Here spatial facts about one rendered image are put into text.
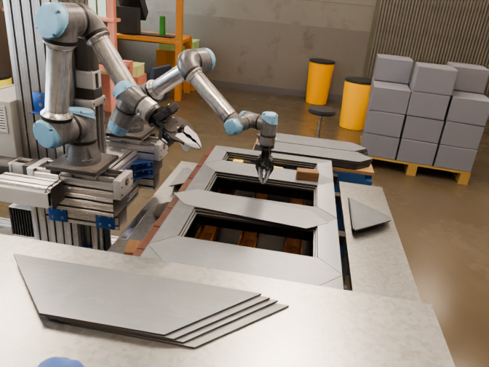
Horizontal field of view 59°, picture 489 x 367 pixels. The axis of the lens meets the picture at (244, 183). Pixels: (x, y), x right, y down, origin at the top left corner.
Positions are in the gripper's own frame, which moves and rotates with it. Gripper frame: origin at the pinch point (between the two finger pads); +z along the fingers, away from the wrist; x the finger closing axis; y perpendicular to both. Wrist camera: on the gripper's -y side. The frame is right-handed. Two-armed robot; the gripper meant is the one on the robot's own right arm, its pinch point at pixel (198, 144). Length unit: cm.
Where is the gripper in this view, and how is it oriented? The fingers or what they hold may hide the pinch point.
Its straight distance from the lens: 146.2
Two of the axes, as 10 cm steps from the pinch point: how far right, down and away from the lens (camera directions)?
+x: -5.6, 6.3, -5.4
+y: -2.6, 4.8, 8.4
